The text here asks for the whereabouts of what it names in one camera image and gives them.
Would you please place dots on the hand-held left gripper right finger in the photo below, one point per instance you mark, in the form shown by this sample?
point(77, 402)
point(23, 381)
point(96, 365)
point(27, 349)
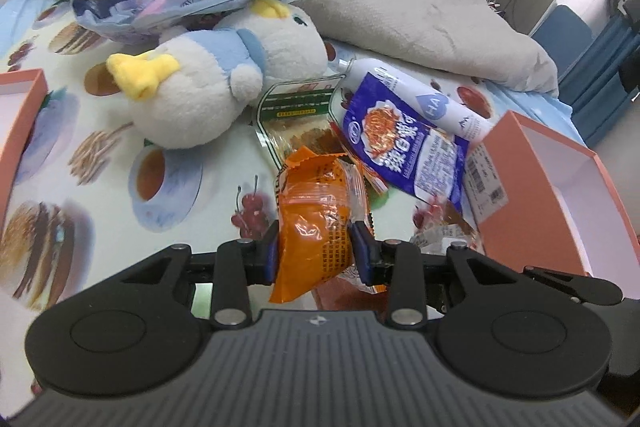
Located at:
point(405, 277)

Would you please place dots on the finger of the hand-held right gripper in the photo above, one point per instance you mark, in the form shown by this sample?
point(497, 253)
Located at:
point(575, 287)

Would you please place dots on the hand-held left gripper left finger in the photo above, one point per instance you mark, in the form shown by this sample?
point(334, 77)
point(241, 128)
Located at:
point(232, 277)

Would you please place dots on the silver foil snack packet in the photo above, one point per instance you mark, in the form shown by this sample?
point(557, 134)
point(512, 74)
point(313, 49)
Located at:
point(445, 237)

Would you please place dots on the pink cardboard box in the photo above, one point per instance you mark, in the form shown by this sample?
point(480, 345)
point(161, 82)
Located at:
point(525, 207)

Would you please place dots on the orange snack packet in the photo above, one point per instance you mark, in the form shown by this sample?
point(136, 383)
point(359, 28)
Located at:
point(315, 217)

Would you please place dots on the blue snack packet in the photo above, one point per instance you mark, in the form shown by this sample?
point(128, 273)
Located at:
point(400, 137)

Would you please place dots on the green snack packet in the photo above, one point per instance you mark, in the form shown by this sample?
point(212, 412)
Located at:
point(295, 107)

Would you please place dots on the printed bed sheet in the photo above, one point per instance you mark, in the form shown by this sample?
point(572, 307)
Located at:
point(100, 187)

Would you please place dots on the white spray bottle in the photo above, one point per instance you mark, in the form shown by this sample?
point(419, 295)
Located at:
point(425, 92)

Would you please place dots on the plush duck toy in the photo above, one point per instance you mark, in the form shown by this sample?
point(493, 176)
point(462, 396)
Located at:
point(200, 82)

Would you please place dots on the blue curtain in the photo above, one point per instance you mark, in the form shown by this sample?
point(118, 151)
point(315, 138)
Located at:
point(600, 72)

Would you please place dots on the pink box lid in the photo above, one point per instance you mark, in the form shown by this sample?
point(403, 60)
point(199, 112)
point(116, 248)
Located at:
point(20, 132)

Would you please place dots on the blue chair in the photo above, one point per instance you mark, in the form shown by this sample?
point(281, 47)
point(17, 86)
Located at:
point(562, 29)

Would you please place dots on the grey duvet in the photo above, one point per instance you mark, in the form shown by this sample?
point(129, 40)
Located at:
point(400, 17)

